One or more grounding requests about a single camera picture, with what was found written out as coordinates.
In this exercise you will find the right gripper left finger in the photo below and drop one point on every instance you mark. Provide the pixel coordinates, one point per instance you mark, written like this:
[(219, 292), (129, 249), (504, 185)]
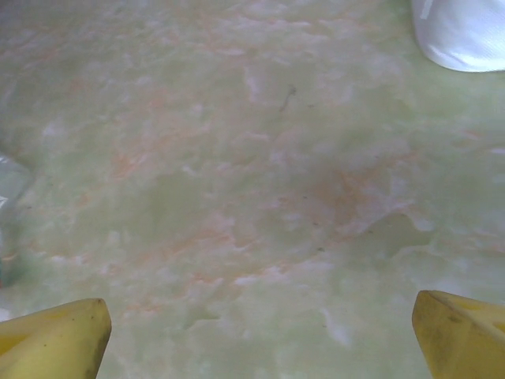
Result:
[(51, 343)]

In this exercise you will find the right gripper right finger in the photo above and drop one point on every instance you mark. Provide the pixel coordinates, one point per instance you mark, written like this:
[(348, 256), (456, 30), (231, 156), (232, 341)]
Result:
[(465, 343)]

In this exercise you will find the clear bottle red green label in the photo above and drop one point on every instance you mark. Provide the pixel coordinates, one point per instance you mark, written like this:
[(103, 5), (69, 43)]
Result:
[(10, 189)]

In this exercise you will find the white lidded storage box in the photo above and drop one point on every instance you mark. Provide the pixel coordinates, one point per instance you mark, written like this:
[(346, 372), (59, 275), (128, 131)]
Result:
[(461, 31)]

